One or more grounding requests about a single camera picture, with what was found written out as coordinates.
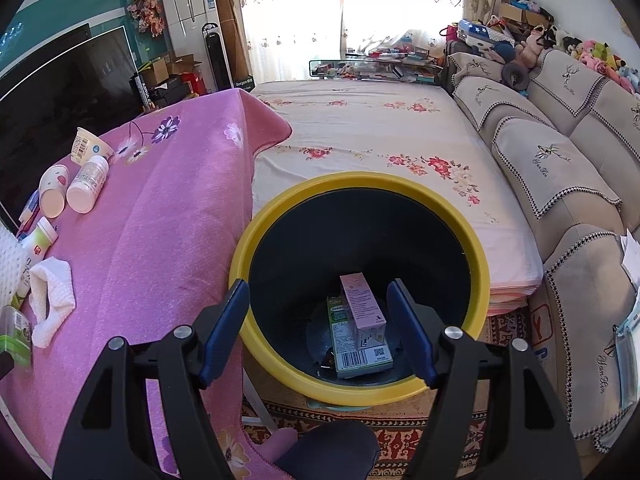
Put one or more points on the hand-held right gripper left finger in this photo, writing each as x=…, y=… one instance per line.
x=225, y=332

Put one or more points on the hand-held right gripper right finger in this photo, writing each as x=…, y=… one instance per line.
x=412, y=340

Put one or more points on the yellow round waste bin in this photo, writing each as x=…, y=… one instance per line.
x=360, y=180

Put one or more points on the green carton box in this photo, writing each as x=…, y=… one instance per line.
x=350, y=360

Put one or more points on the pink carton box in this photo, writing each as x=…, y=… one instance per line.
x=357, y=300

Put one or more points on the white table leg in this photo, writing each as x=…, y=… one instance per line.
x=257, y=395

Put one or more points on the pink floral tablecloth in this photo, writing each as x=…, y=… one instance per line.
x=165, y=240

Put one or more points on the cardboard sheet with red print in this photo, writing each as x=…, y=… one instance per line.
x=542, y=330

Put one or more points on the person's leg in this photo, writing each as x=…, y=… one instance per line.
x=325, y=452

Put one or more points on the white cloth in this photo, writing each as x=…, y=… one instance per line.
x=62, y=305

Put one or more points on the white plastic bottle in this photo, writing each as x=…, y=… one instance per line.
x=87, y=185

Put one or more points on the white tube with green print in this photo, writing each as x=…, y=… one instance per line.
x=40, y=237

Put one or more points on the green lidded container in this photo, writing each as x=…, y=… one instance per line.
x=15, y=345

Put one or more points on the white floral bed sheet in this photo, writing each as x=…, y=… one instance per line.
x=375, y=130

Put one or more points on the beige sofa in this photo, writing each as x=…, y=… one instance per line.
x=550, y=170

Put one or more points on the white foam mesh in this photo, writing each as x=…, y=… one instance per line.
x=10, y=260

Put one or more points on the paper cup with pink heart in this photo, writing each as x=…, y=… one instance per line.
x=52, y=185

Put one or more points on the blue slim packet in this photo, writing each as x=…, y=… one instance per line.
x=30, y=207

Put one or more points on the white yogurt cup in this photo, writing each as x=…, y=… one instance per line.
x=87, y=144

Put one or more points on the white papers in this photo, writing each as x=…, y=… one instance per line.
x=631, y=250

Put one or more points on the open cardboard boxes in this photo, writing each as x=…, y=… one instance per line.
x=170, y=72

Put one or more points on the grey neck pillow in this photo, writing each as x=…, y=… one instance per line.
x=515, y=74

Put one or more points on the black television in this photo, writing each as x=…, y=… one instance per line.
x=60, y=90

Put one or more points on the blue star print bag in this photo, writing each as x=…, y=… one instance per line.
x=477, y=32

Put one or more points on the white refrigerator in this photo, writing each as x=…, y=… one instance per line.
x=187, y=5

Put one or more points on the red flower decoration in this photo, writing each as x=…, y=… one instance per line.
x=147, y=10

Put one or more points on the white lace curtain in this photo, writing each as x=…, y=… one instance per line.
x=400, y=5

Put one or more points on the pile of plush toys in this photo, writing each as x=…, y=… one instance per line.
x=595, y=52

